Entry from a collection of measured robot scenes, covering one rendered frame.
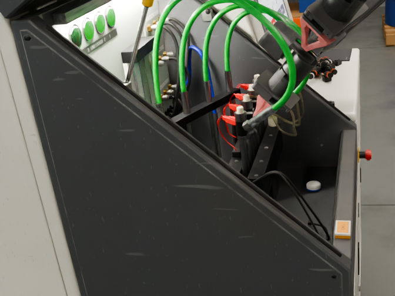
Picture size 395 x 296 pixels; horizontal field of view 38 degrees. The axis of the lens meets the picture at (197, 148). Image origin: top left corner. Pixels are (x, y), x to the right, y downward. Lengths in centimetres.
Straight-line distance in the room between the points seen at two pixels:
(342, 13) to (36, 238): 77
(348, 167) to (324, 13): 58
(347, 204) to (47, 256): 67
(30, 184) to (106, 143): 21
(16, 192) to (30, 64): 29
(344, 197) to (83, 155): 59
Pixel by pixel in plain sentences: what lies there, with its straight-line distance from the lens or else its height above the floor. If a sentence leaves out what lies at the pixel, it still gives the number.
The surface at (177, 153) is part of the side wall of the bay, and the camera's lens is 103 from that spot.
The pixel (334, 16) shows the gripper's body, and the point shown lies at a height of 141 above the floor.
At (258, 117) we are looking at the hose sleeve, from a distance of 122.
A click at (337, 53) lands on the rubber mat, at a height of 98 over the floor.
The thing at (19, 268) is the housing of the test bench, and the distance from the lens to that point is 136.
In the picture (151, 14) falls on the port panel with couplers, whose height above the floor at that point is 133.
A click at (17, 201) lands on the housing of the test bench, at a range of 125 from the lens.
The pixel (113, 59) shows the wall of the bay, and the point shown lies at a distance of 136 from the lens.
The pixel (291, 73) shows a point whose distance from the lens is 115.
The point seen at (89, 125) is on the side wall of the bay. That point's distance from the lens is 108.
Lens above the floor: 162
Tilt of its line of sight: 24 degrees down
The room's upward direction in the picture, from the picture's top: 8 degrees counter-clockwise
